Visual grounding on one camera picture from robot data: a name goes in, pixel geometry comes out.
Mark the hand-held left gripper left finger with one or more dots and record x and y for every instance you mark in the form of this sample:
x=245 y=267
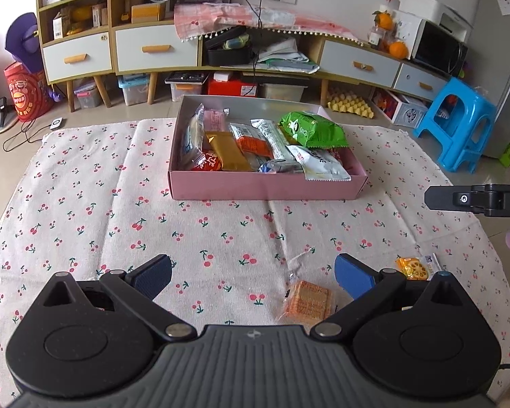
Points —
x=151 y=276

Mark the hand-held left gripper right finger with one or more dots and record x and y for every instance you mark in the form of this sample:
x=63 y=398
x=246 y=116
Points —
x=355 y=278

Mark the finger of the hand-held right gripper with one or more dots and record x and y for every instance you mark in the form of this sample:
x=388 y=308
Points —
x=446 y=199

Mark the clear cracker packet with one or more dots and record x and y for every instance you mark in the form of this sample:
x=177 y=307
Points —
x=306 y=301

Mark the lotus root chip packet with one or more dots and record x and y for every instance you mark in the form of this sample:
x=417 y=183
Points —
x=410 y=267

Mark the white snack packet black print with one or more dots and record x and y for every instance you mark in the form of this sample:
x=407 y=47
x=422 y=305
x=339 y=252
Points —
x=323 y=163

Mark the red candy packet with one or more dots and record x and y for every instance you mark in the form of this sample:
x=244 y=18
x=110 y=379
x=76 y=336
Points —
x=208 y=162

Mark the pink cardboard box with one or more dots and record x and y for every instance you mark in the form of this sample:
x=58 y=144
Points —
x=259 y=185

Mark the gold snack bar packet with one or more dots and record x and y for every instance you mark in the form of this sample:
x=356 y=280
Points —
x=227 y=153

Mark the clear white bread packet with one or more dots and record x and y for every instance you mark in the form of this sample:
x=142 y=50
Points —
x=193 y=136

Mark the green snack packet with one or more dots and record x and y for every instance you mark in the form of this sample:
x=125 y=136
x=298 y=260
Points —
x=314 y=129

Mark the long silver snack packet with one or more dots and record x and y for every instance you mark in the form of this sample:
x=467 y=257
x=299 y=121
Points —
x=272 y=140

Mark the orange-red snack packet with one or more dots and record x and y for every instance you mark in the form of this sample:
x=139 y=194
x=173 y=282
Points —
x=250 y=142

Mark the pink snack packet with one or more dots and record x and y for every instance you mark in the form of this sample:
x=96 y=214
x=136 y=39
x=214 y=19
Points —
x=216 y=120

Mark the cherry print tablecloth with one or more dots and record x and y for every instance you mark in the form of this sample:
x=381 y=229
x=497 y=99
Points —
x=110 y=204

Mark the blue plastic stool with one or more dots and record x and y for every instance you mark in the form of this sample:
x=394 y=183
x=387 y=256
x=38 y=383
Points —
x=454 y=114

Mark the white printed carton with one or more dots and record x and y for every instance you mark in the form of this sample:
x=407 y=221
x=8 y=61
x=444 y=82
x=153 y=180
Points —
x=410 y=110

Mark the red printed carton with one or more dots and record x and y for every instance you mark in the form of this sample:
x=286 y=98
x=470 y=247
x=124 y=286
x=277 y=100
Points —
x=384 y=102

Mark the yellow egg tray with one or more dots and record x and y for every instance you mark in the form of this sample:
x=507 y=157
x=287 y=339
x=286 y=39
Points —
x=350 y=103

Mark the silver refrigerator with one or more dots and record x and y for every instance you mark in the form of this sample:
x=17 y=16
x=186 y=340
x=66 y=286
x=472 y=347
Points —
x=505 y=51

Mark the white microwave black door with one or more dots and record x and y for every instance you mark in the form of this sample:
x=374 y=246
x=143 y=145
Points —
x=440 y=49

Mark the orange fruit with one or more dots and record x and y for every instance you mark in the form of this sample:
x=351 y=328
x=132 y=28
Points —
x=398 y=49
x=383 y=20

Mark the glass jar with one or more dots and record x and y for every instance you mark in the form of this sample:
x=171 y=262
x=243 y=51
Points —
x=377 y=36

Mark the white printer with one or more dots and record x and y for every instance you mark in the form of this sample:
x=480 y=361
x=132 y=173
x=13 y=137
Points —
x=452 y=17

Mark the blue lid storage bin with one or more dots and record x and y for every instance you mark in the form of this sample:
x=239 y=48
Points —
x=134 y=91

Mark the small clear storage bin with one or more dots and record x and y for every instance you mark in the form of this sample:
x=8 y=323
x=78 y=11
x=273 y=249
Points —
x=88 y=95

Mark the wide clear storage bin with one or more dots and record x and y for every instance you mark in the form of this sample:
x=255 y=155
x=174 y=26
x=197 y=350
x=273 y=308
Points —
x=282 y=92

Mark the white foam box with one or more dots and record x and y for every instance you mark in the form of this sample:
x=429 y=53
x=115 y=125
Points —
x=416 y=2

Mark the black flat box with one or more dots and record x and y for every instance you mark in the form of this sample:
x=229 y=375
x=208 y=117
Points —
x=187 y=77

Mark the red box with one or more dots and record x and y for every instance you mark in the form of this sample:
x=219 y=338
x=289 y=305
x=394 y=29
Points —
x=231 y=89

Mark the black flat panel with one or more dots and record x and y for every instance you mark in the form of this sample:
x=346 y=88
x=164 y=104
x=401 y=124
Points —
x=276 y=79

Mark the white round floor base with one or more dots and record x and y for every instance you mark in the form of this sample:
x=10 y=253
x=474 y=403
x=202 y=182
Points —
x=2 y=125

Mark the small white box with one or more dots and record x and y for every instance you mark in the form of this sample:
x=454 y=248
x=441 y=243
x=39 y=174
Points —
x=223 y=77

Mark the pile of papers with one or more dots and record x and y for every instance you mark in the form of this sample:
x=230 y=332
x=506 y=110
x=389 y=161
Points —
x=284 y=53

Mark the red printed bag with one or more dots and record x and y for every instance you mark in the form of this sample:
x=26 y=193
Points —
x=25 y=93

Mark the black open case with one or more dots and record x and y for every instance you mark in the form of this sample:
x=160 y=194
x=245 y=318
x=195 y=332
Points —
x=229 y=56

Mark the orange cardboard box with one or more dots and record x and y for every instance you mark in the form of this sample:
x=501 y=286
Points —
x=148 y=12

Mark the white carton box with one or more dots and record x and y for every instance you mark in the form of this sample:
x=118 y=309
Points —
x=60 y=26

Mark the brown cardboard box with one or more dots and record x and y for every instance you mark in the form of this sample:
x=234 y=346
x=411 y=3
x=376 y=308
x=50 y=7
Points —
x=100 y=15

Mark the yellow object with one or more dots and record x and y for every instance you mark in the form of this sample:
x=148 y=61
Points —
x=80 y=19

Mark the pink cherry cloth with pompoms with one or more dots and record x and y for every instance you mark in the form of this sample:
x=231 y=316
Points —
x=221 y=15

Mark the purple fabric cover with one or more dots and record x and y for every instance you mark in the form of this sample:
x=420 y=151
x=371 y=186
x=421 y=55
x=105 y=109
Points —
x=21 y=34

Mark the wooden shelf cabinet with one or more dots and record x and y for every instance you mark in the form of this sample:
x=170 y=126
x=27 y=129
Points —
x=118 y=0

